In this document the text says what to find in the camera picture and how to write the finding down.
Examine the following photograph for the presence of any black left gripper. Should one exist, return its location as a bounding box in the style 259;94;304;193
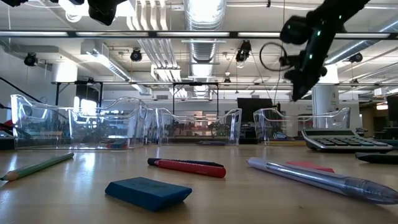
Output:
88;0;126;27

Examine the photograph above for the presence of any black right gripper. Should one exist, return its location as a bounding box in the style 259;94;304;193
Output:
280;12;345;102

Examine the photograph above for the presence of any yellow pencil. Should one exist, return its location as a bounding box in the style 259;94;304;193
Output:
266;139;308;147

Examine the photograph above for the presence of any black pen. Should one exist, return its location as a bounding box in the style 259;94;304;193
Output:
355;151;398;165

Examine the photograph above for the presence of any green pencil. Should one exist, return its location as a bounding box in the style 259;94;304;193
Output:
0;151;75;182

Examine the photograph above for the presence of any white column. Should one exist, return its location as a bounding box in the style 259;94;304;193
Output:
312;63;340;129

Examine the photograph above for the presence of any white ceiling pipe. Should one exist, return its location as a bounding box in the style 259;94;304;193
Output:
57;0;83;23

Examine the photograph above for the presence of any clear plastic bin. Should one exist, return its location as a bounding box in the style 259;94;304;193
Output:
68;96;158;147
155;107;243;147
11;94;149;151
253;107;351;146

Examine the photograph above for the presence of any black monitor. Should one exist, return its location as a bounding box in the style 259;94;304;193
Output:
387;95;398;125
236;97;274;123

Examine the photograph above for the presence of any black ceiling spot lamp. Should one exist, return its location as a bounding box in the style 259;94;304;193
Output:
348;52;364;64
129;48;143;62
235;39;252;63
24;52;37;67

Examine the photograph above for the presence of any grey desk calculator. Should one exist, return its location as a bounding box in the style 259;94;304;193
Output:
301;128;394;154

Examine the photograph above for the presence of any silver ceiling pipe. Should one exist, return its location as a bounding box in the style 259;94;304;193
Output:
325;17;398;66

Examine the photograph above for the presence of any wooden cabinet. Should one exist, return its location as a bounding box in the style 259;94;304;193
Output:
360;107;377;138

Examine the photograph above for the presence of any black metal stand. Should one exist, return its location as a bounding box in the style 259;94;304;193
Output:
55;80;104;108
172;82;220;118

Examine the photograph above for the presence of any overhead bar with light strips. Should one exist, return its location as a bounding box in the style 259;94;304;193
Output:
0;30;398;40

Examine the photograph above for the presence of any clear grey ballpoint pen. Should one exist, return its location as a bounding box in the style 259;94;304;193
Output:
247;156;398;205

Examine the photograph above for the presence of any red crayon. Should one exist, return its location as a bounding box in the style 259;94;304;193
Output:
154;159;227;179

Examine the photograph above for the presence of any red object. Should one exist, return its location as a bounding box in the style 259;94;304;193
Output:
0;117;14;131

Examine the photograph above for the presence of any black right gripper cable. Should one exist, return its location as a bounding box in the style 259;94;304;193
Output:
259;41;290;73

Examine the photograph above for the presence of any corrugated silver ventilation duct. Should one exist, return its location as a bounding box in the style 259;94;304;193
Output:
183;0;227;98

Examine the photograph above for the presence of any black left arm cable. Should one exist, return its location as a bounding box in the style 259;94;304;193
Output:
0;77;44;104

